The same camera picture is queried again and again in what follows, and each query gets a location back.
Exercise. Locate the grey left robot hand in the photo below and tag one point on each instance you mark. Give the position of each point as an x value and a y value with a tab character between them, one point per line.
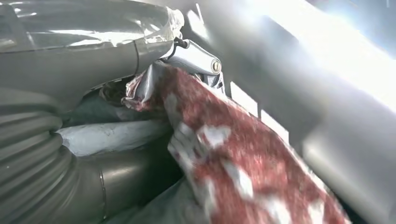
77	52

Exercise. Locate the grey parcel with red print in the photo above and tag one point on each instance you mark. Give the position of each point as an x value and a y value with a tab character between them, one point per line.
247	148

